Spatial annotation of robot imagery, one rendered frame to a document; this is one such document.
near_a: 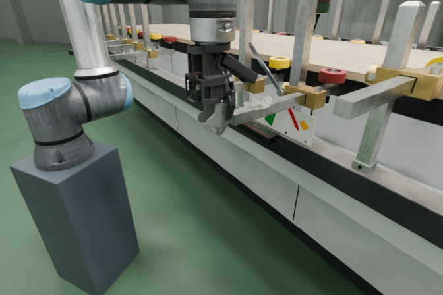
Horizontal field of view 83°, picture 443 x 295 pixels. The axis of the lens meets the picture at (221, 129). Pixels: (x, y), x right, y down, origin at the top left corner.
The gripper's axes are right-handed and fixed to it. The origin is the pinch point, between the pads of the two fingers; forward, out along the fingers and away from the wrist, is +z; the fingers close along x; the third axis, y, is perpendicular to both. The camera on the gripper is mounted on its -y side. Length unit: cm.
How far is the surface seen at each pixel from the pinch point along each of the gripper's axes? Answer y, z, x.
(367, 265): -52, 65, 25
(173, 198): -15, 83, -73
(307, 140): -29.8, 10.8, 4.4
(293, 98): -23.9, -3.3, 1.4
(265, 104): -11.8, -4.5, 2.5
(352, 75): -51, -6, 3
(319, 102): -31.7, -1.5, 4.9
